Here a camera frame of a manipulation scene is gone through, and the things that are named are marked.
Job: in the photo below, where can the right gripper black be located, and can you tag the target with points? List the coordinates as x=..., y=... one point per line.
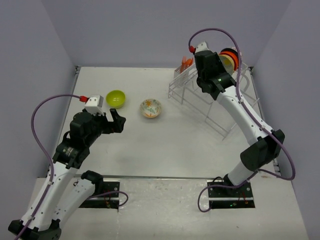
x=222, y=68

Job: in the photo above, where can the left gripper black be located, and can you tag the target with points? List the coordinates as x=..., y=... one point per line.
x=110, y=125

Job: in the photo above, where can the lime green bowl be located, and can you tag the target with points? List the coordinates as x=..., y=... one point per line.
x=116, y=99

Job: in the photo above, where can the white floral pattern bowl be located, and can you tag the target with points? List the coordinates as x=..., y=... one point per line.
x=150, y=108

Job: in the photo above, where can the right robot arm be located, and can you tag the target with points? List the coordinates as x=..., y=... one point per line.
x=264, y=142

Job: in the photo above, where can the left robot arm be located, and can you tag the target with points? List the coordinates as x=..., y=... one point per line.
x=47, y=215

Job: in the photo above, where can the blue yellow sun bowl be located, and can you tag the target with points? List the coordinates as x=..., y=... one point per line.
x=228, y=63

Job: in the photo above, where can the orange bowl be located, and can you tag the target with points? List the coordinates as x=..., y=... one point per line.
x=229, y=59

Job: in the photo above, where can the black bowl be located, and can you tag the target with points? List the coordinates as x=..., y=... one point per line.
x=228, y=49

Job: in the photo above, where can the white red lattice bowl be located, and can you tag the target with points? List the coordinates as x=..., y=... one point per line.
x=237, y=52

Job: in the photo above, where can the orange plastic spoon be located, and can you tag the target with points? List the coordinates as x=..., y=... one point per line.
x=188, y=63

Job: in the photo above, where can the orange plastic fork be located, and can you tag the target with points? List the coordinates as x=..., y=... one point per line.
x=183, y=64

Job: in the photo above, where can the white cutlery holder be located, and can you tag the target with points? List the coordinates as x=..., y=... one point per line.
x=180, y=76

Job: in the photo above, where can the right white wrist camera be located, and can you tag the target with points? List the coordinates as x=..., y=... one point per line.
x=203, y=46

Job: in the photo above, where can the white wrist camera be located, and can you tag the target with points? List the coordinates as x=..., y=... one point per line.
x=94, y=105
x=203, y=46

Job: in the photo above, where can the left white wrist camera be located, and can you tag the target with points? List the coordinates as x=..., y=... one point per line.
x=94, y=105

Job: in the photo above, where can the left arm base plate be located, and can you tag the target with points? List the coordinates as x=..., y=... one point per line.
x=110, y=201

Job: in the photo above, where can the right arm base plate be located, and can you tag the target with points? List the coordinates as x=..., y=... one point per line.
x=225, y=198

